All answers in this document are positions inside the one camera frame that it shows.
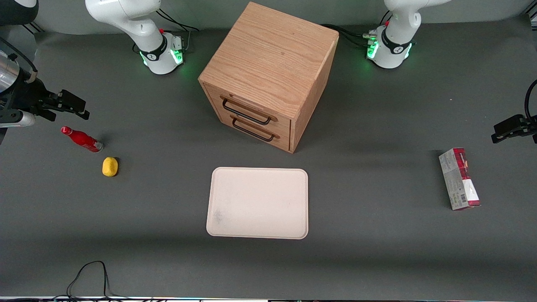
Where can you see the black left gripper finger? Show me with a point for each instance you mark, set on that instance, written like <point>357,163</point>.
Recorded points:
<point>508,123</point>
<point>505,136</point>

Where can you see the beige plastic tray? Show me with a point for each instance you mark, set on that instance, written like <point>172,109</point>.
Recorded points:
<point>258,203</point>

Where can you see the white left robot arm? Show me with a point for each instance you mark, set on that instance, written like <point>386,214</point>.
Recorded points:
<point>396,46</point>

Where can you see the red and grey carton box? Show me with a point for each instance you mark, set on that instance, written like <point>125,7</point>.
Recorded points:
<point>459,178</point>

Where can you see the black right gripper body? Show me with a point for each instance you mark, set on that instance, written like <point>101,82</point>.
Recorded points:
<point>34,95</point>

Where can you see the wooden two-drawer cabinet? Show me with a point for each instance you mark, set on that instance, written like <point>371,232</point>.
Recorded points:
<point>268,63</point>

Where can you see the yellow lemon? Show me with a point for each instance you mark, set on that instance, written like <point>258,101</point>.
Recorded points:
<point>110,166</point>

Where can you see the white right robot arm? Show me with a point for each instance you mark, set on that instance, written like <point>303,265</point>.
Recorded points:
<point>138,25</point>

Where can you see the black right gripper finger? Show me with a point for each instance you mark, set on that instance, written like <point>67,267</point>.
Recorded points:
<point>73,101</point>
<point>83,114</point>

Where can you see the red coke bottle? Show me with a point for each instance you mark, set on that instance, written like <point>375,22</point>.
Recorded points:
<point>83,139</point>

